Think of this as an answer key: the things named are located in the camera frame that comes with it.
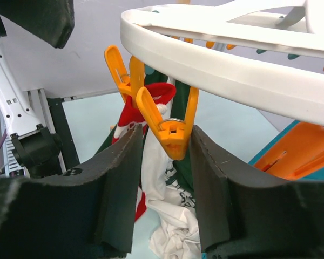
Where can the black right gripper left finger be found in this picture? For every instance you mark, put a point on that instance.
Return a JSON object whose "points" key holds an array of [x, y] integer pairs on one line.
{"points": [[88, 212]]}

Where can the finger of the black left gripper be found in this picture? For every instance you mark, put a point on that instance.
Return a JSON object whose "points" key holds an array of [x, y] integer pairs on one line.
{"points": [[50, 20]]}

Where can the red white striped santa sock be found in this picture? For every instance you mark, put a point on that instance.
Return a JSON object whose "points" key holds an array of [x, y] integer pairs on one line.
{"points": [[162, 94]]}

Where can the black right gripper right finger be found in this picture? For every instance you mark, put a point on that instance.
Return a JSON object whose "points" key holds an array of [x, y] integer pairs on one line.
{"points": [[259, 213]]}

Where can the white round clip hanger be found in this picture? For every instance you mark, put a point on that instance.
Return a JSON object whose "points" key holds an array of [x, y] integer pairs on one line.
{"points": [[154, 35]]}

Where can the orange clothespin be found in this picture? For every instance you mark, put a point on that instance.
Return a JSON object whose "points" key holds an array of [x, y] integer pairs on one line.
{"points": [[173, 134], [128, 82], [297, 152]]}

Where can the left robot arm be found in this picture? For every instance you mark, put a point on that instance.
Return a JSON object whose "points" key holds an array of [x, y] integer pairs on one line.
{"points": [[35, 147]]}

